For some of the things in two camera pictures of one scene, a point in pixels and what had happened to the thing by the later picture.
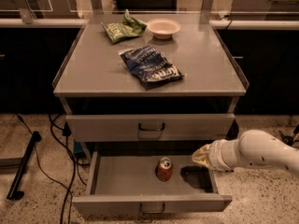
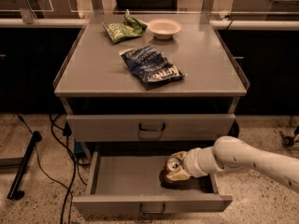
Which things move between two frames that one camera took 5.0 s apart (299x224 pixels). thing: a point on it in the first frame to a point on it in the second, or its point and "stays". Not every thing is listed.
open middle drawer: [125, 182] stays
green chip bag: [129, 27] stays
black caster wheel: [287, 139] stays
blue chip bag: [149, 66] stays
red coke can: [163, 169] to [172, 164]
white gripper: [216, 155] to [192, 163]
